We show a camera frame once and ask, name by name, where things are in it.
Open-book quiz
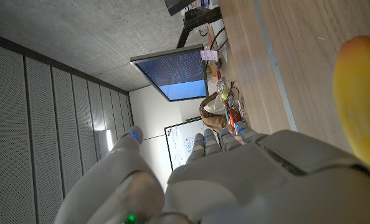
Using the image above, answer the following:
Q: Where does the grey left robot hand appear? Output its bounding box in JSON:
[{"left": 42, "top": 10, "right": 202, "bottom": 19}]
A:
[{"left": 54, "top": 121, "right": 370, "bottom": 224}]

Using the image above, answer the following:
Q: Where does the yellow toy banana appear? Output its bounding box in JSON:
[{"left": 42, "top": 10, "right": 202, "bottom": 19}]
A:
[{"left": 333, "top": 35, "right": 370, "bottom": 179}]

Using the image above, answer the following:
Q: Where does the white plastic bag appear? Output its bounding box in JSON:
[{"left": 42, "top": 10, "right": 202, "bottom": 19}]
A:
[{"left": 203, "top": 95, "right": 226, "bottom": 115}]

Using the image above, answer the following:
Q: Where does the computer monitor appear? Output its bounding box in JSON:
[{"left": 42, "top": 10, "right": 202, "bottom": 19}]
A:
[{"left": 130, "top": 44, "right": 209, "bottom": 103}]

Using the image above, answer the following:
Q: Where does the pink sticky note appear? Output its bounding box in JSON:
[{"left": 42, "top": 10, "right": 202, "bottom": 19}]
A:
[{"left": 200, "top": 49, "right": 219, "bottom": 62}]

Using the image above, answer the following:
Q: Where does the whiteboard with black frame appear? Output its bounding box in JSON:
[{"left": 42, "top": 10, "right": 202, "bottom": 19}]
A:
[{"left": 164, "top": 116, "right": 221, "bottom": 171}]

